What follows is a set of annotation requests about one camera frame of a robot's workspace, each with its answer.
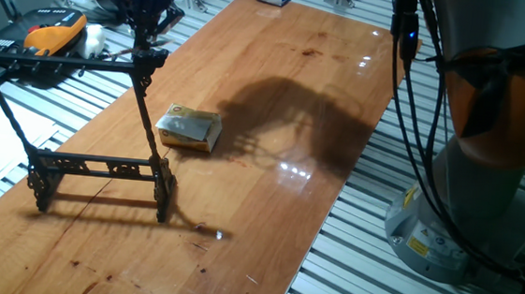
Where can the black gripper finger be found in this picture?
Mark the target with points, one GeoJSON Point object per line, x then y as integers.
{"type": "Point", "coordinates": [129, 19]}
{"type": "Point", "coordinates": [164, 24]}

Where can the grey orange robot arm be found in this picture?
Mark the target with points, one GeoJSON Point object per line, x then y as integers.
{"type": "Point", "coordinates": [495, 113]}

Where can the black ornate pen rack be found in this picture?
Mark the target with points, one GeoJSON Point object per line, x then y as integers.
{"type": "Point", "coordinates": [146, 105]}

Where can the white crumpled cloth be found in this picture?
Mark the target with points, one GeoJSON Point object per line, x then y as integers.
{"type": "Point", "coordinates": [92, 40]}

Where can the orange black teach pendant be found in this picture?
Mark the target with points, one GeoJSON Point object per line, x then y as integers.
{"type": "Point", "coordinates": [51, 32]}

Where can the gold white paper box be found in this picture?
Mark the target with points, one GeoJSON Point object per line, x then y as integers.
{"type": "Point", "coordinates": [197, 137]}

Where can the brown wooden board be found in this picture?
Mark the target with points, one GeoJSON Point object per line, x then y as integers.
{"type": "Point", "coordinates": [238, 211]}

